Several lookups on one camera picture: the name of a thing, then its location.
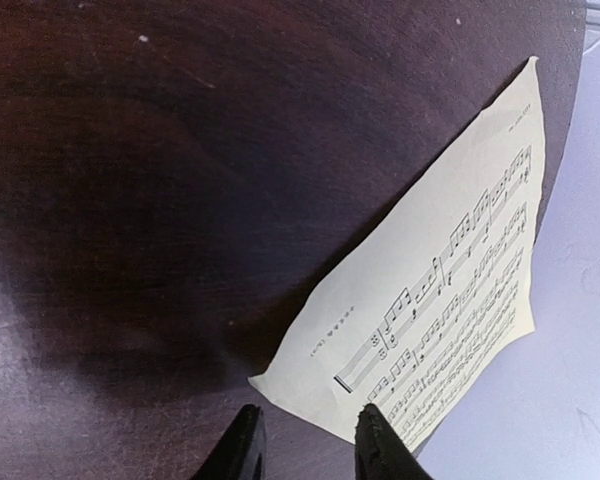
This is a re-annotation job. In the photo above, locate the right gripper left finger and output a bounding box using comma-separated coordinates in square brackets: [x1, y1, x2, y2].
[192, 404, 266, 480]

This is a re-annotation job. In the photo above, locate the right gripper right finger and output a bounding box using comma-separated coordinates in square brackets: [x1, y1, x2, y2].
[355, 403, 432, 480]

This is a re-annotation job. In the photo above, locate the yellowed sheet music paper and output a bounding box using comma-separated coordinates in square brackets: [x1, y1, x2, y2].
[250, 58, 545, 449]

